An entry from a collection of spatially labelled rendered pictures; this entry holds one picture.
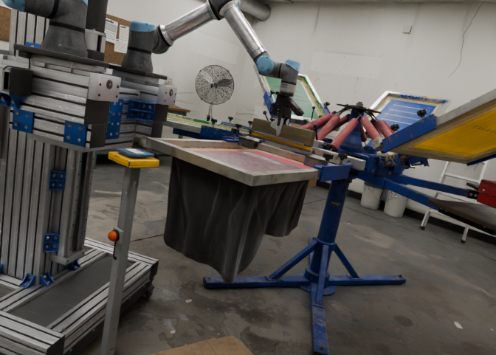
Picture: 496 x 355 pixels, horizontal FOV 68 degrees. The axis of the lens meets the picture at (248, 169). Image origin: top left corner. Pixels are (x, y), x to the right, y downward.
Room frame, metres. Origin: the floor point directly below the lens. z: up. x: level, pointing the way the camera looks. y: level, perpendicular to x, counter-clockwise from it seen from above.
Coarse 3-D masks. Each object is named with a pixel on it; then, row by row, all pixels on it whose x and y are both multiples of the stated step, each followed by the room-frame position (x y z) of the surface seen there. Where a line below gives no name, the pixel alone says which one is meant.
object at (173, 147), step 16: (160, 144) 1.48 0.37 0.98; (176, 144) 1.63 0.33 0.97; (192, 144) 1.70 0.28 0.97; (208, 144) 1.79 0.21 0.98; (224, 144) 1.89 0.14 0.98; (192, 160) 1.37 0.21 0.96; (208, 160) 1.32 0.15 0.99; (240, 176) 1.23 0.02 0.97; (256, 176) 1.21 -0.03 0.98; (272, 176) 1.29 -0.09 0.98; (288, 176) 1.37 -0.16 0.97; (304, 176) 1.47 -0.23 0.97
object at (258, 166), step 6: (228, 162) 1.52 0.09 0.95; (234, 162) 1.55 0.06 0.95; (240, 162) 1.57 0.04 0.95; (246, 162) 1.60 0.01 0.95; (252, 162) 1.64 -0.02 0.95; (258, 162) 1.67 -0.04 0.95; (264, 162) 1.70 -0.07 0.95; (270, 162) 1.74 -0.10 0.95; (288, 162) 1.85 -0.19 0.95; (294, 162) 1.89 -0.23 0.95; (246, 168) 1.47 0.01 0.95; (252, 168) 1.50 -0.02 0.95; (258, 168) 1.52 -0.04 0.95; (264, 168) 1.55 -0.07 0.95; (270, 168) 1.58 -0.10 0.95; (276, 168) 1.61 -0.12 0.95; (282, 168) 1.64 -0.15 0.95; (288, 168) 1.67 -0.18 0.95
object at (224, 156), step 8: (200, 152) 1.63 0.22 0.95; (208, 152) 1.68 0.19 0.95; (216, 152) 1.72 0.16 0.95; (224, 152) 1.77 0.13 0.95; (232, 152) 1.82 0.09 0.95; (256, 152) 1.99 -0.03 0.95; (224, 160) 1.55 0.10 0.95; (232, 160) 1.59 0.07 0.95; (240, 160) 1.63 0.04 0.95; (248, 160) 1.67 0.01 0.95; (256, 160) 1.72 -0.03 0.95; (264, 160) 1.77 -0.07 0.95; (280, 160) 1.87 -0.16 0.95
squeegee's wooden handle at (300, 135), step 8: (256, 120) 1.91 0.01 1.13; (264, 120) 1.88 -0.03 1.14; (256, 128) 1.90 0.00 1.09; (264, 128) 1.87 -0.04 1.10; (272, 128) 1.84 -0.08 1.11; (288, 128) 1.79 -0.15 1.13; (296, 128) 1.76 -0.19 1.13; (280, 136) 1.81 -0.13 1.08; (288, 136) 1.78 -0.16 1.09; (296, 136) 1.76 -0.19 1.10; (304, 136) 1.73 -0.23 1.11; (312, 136) 1.71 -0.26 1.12; (312, 144) 1.73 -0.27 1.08
